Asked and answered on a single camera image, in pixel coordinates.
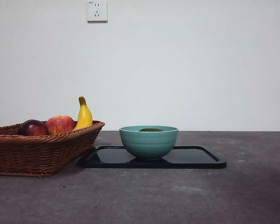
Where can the green avocado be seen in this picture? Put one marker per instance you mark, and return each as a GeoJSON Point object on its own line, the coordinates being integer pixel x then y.
{"type": "Point", "coordinates": [150, 130]}

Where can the teal ceramic bowl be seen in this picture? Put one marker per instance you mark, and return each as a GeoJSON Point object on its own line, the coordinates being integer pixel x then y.
{"type": "Point", "coordinates": [149, 144]}

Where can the yellow banana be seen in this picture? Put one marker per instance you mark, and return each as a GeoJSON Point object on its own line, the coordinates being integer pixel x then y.
{"type": "Point", "coordinates": [85, 116]}

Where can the black rectangular tray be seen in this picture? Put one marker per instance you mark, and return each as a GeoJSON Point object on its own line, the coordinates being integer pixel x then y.
{"type": "Point", "coordinates": [193, 158]}

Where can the red yellow apple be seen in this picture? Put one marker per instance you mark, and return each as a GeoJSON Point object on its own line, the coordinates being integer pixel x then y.
{"type": "Point", "coordinates": [60, 124]}

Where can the dark red plum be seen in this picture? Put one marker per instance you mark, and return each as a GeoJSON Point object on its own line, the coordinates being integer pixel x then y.
{"type": "Point", "coordinates": [33, 128]}

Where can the brown woven wicker basket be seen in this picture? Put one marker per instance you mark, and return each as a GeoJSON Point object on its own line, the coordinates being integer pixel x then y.
{"type": "Point", "coordinates": [37, 154]}

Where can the white wall power socket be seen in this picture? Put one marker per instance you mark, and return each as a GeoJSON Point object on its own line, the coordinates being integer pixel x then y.
{"type": "Point", "coordinates": [97, 11]}

